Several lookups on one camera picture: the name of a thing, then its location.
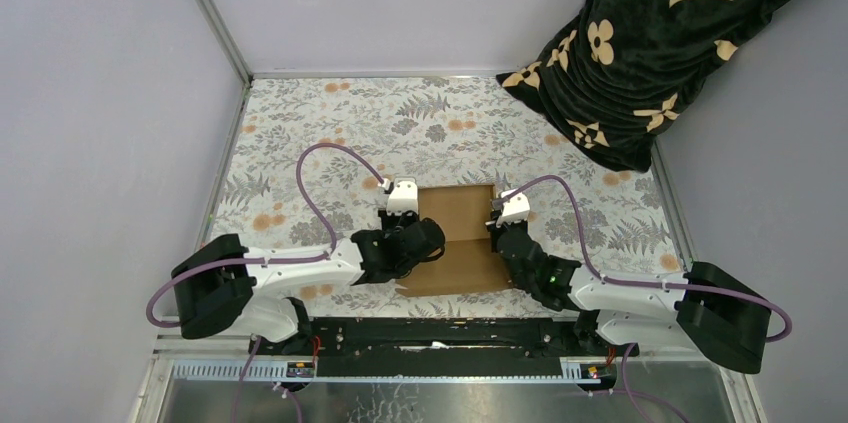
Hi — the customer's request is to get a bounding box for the brown cardboard box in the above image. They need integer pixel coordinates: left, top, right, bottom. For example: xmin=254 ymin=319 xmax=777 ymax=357
xmin=396 ymin=184 xmax=512 ymax=297

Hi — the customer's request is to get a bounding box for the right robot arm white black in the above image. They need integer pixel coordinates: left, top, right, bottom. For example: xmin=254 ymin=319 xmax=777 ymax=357
xmin=486 ymin=222 xmax=773 ymax=374

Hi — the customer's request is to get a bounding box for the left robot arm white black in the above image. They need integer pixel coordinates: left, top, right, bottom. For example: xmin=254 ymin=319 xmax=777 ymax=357
xmin=169 ymin=212 xmax=446 ymax=354

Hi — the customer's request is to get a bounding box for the floral patterned table mat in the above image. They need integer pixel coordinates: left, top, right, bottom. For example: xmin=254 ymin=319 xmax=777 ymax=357
xmin=206 ymin=77 xmax=690 ymax=273

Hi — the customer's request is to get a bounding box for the black beige flower blanket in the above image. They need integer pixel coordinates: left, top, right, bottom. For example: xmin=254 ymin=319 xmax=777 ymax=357
xmin=497 ymin=0 xmax=790 ymax=173

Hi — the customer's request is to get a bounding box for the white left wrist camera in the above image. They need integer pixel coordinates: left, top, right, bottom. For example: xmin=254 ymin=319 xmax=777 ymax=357
xmin=380 ymin=177 xmax=419 ymax=216

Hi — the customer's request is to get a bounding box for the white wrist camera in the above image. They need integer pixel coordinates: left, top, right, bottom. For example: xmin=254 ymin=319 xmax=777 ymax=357
xmin=492 ymin=189 xmax=531 ymax=227
xmin=380 ymin=177 xmax=419 ymax=216

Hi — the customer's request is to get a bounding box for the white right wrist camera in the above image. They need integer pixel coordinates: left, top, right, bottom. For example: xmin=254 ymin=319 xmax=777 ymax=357
xmin=492 ymin=189 xmax=531 ymax=227

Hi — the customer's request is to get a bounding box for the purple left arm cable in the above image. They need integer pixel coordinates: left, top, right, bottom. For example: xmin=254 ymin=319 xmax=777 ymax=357
xmin=145 ymin=142 xmax=392 ymax=423

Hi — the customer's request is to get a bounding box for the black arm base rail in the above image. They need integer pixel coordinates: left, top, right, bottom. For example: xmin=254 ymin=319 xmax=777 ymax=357
xmin=250 ymin=317 xmax=627 ymax=368

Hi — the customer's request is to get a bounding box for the grey slotted cable duct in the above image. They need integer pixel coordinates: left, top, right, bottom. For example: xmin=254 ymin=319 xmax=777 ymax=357
xmin=172 ymin=353 xmax=604 ymax=389

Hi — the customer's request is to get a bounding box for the aluminium frame post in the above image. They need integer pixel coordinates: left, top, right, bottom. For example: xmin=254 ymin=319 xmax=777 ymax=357
xmin=195 ymin=0 xmax=253 ymax=86

